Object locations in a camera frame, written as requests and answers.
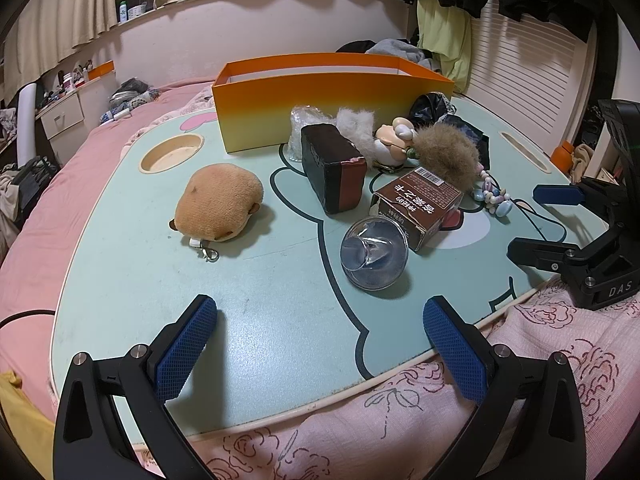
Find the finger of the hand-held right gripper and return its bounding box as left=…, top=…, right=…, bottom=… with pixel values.
left=507, top=227, right=621, bottom=276
left=533, top=178, right=621, bottom=221

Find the yellow-green hanging cloth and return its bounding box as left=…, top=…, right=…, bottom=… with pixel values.
left=416, top=0, right=473, bottom=96

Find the orange bottle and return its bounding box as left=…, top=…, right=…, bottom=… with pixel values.
left=551, top=140, right=576, bottom=173

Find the clear plastic cup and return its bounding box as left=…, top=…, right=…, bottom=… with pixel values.
left=340, top=216, right=408, bottom=290

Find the white paper roll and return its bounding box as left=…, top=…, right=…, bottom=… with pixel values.
left=17, top=82, right=38, bottom=168

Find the brown fur pompom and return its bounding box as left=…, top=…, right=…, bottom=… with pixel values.
left=412, top=125, right=482, bottom=186

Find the clear plastic bag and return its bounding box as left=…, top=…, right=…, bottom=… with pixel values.
left=287, top=105, right=333, bottom=163

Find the brown carton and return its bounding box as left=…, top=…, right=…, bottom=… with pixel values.
left=369, top=167, right=463, bottom=252

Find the pile of small items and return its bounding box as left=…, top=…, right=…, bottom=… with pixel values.
left=100, top=77, right=161, bottom=123

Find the pink floral quilt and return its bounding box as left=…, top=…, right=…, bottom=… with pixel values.
left=150, top=85, right=218, bottom=126

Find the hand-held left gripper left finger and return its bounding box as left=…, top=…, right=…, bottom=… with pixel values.
left=52, top=294, right=218, bottom=480

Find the grey hoodie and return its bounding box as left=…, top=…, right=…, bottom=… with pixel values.
left=367, top=39, right=438, bottom=73

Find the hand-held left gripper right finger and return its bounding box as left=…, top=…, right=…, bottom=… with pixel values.
left=422, top=296, right=591, bottom=480

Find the white fur piece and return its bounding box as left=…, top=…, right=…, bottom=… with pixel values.
left=335, top=107, right=377, bottom=158

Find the pink rose print cloth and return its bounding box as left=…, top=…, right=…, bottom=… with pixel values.
left=135, top=280, right=640, bottom=480

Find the pastel bead charm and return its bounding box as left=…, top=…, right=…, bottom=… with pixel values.
left=470, top=162, right=513, bottom=218

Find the black clothing on bed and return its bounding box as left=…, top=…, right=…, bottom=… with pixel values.
left=335, top=40, right=381, bottom=55

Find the white drawer cabinet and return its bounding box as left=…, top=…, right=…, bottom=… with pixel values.
left=35, top=77, right=121, bottom=166

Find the capybara plush keychain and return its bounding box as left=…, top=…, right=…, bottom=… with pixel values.
left=169, top=166, right=265, bottom=263

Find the beige pleated curtain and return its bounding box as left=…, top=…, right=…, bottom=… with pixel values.
left=0, top=0, right=118, bottom=96

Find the black cable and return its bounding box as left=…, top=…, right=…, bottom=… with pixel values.
left=0, top=310, right=56, bottom=331

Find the doll figure keychain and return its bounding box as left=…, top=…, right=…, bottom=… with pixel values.
left=372, top=116, right=418, bottom=166

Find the dark brown block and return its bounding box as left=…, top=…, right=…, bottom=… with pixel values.
left=300, top=122, right=367, bottom=215

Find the orange cardboard box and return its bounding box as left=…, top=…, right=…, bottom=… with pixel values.
left=211, top=52, right=456, bottom=154

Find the yellow cloth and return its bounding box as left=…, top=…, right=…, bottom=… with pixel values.
left=0, top=370, right=56, bottom=461

